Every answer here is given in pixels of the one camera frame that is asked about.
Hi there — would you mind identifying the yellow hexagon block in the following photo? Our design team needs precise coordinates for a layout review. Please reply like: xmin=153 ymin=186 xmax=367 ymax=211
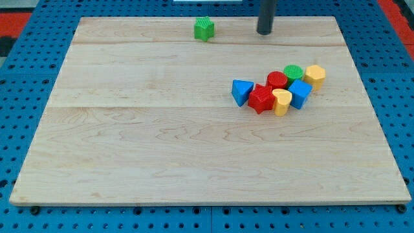
xmin=303 ymin=65 xmax=326 ymax=91

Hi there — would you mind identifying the blue triangle block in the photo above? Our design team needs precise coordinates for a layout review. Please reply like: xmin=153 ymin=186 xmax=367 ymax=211
xmin=231 ymin=80 xmax=254 ymax=107

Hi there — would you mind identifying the red star block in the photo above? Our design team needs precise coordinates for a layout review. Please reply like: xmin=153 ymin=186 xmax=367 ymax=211
xmin=248 ymin=83 xmax=276 ymax=115

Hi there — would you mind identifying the light wooden board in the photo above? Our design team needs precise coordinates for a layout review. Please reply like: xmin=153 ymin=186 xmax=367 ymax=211
xmin=10 ymin=16 xmax=411 ymax=206

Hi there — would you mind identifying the red cylinder block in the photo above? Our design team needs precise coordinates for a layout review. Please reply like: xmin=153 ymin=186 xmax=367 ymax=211
xmin=266 ymin=71 xmax=288 ymax=90

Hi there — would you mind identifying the yellow heart block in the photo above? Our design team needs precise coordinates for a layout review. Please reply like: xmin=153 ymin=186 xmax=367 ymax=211
xmin=272 ymin=89 xmax=292 ymax=117

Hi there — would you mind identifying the green star block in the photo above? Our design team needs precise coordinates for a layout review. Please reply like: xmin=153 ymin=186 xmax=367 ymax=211
xmin=193 ymin=16 xmax=215 ymax=42

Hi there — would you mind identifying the green cylinder block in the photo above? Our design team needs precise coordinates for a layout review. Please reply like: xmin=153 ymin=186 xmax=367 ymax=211
xmin=283 ymin=64 xmax=304 ymax=86

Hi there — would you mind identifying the blue cube block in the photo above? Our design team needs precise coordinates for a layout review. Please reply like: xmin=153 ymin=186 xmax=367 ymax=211
xmin=288 ymin=80 xmax=312 ymax=109

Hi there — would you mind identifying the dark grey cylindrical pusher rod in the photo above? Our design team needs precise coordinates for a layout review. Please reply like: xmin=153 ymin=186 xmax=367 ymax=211
xmin=256 ymin=0 xmax=278 ymax=36

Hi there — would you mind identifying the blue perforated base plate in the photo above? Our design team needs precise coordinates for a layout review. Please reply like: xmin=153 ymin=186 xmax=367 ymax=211
xmin=1 ymin=0 xmax=413 ymax=232

